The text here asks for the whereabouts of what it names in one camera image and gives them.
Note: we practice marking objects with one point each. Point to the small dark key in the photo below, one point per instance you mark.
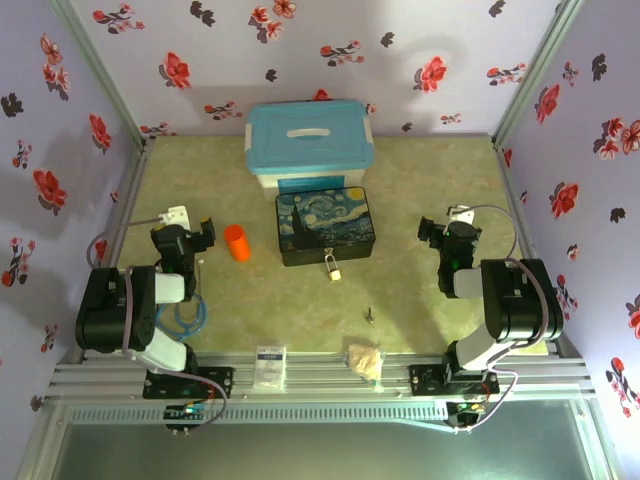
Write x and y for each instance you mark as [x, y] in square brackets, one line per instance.
[369, 315]

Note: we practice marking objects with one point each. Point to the brass padlock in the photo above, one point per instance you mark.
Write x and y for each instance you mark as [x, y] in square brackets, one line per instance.
[334, 267]

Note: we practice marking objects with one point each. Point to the starry night tin box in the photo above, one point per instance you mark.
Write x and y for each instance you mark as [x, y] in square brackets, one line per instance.
[325, 225]

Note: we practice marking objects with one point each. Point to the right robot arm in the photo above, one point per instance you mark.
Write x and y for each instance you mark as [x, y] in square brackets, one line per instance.
[520, 305]

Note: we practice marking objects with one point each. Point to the orange plastic cylinder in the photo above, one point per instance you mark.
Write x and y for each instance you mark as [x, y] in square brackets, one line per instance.
[237, 243]

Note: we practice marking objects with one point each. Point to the blue-lidded plastic storage box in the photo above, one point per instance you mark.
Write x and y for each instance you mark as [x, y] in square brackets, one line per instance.
[307, 137]

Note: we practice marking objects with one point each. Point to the clear bag with beige contents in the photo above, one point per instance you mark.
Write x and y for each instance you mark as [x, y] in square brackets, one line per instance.
[366, 361]

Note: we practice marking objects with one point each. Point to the white paper packet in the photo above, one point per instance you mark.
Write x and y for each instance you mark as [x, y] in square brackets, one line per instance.
[270, 367]

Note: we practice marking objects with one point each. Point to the grey metal panel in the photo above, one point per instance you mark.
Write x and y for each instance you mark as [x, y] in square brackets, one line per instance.
[320, 452]

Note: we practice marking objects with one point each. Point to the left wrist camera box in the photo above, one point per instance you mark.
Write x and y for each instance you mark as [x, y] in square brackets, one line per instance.
[175, 215]

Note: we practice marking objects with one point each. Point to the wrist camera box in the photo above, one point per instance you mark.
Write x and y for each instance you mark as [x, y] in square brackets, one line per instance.
[461, 214]
[175, 215]

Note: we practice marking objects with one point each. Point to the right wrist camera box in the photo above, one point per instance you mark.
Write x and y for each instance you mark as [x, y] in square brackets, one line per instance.
[461, 214]

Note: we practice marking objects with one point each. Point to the aluminium side rail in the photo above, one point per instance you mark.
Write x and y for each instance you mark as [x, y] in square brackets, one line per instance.
[525, 235]
[127, 210]

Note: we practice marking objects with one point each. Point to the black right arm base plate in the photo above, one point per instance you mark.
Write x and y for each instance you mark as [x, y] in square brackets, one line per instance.
[425, 380]

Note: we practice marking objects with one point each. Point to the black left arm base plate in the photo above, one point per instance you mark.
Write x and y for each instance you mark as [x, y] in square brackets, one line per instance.
[220, 382]

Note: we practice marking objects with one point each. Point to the aluminium table edge rail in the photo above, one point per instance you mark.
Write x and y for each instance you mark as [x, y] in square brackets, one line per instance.
[320, 377]

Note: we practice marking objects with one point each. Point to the aluminium frame post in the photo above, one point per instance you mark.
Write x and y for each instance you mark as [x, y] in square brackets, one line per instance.
[537, 70]
[97, 70]

